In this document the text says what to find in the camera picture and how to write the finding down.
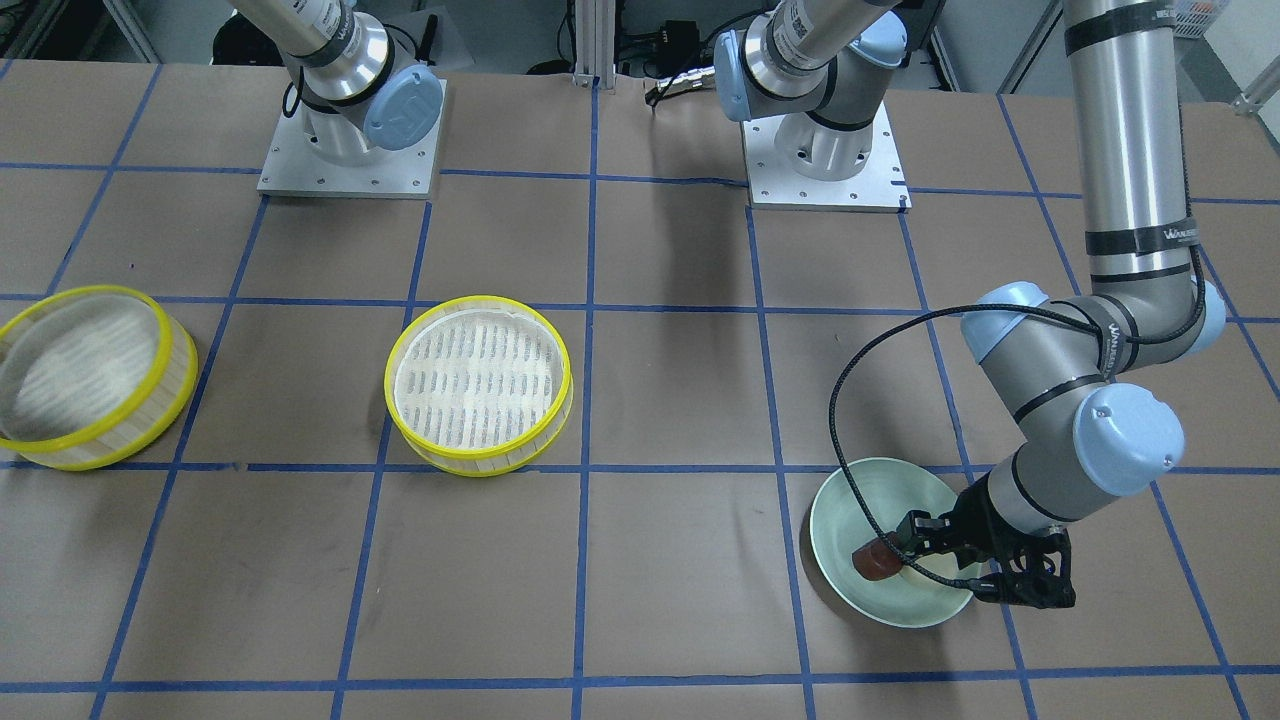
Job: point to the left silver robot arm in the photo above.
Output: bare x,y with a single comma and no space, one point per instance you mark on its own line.
1088,438

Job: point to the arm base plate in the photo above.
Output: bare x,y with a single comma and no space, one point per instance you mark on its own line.
322,156
793,163

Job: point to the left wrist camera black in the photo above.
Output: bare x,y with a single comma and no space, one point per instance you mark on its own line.
1033,571

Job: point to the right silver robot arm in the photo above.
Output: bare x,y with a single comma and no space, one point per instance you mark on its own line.
360,92

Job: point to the yellow bamboo steamer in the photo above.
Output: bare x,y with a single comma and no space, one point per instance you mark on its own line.
91,376
479,386

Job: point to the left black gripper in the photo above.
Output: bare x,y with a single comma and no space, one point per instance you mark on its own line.
973,527

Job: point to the brown bun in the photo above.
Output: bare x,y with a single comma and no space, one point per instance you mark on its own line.
876,561

